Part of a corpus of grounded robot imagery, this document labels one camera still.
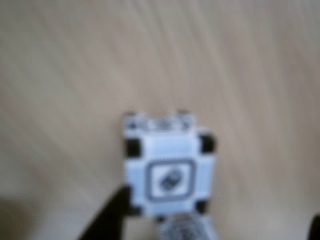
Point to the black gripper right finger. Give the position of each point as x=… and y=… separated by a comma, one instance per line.
x=316, y=230

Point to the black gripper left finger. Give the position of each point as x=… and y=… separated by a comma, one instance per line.
x=107, y=222

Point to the white cube zigzag diamond print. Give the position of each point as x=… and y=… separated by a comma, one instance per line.
x=170, y=155

